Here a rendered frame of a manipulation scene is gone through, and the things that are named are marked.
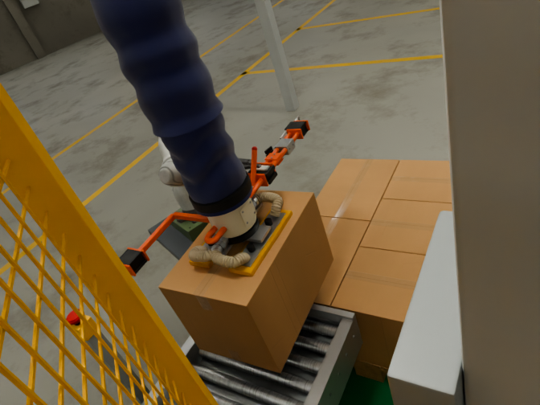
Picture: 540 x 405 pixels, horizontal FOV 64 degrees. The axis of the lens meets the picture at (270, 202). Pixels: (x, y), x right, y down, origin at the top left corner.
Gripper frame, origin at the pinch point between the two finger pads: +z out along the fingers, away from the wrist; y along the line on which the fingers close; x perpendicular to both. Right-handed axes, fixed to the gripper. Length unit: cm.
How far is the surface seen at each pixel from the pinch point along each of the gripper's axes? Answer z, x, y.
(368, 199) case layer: 13, -66, 65
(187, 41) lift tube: 12, 26, -63
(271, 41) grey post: -164, -287, 36
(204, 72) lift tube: 11, 24, -53
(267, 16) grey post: -160, -287, 10
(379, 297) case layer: 40, 1, 65
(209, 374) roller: -17, 59, 65
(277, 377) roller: 13, 51, 65
